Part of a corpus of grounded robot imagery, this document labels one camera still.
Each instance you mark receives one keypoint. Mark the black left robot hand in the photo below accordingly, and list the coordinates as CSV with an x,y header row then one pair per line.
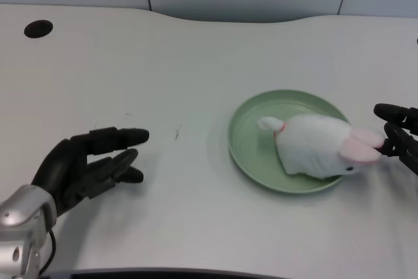
x,y
81,164

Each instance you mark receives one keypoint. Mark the green round plate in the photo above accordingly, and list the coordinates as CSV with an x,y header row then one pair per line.
x,y
253,135

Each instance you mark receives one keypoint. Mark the white rabbit plush doll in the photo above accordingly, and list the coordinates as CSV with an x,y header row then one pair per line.
x,y
316,145

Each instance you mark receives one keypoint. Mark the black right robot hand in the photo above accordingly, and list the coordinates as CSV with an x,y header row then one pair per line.
x,y
400,132

